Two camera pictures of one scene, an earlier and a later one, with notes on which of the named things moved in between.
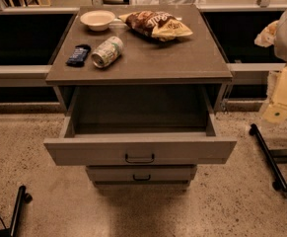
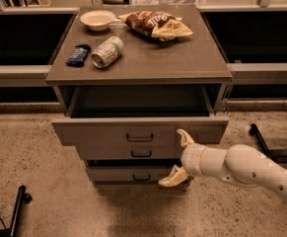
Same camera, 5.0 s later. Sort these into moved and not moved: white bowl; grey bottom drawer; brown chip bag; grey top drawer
Moved: grey top drawer
Not moved: white bowl; brown chip bag; grey bottom drawer
